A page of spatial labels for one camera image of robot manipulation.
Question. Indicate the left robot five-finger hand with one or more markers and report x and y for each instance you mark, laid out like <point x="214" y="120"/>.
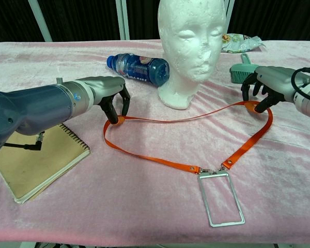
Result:
<point x="108" y="86"/>

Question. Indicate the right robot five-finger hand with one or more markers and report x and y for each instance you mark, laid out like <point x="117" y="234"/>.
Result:
<point x="273" y="80"/>

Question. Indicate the silver frame badge holder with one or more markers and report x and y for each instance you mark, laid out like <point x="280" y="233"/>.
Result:
<point x="211" y="174"/>

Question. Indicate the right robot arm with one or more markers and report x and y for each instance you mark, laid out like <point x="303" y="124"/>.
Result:
<point x="308" y="103"/>

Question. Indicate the green hand brush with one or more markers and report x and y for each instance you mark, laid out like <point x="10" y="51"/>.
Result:
<point x="241" y="71"/>

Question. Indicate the white foam mannequin head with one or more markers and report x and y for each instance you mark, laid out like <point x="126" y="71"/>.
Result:
<point x="191" y="51"/>

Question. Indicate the blue plastic drink bottle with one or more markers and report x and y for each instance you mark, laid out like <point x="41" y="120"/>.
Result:
<point x="139" y="68"/>

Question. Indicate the green printed snack bag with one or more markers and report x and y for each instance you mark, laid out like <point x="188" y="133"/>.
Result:
<point x="237" y="44"/>

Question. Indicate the brown spiral notebook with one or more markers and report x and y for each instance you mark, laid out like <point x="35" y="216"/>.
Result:
<point x="36" y="170"/>

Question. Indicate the pink velvet tablecloth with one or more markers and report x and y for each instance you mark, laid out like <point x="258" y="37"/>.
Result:
<point x="144" y="206"/>

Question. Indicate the white frame post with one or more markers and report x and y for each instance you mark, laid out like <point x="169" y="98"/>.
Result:
<point x="230" y="6"/>
<point x="40" y="20"/>
<point x="122" y="20"/>

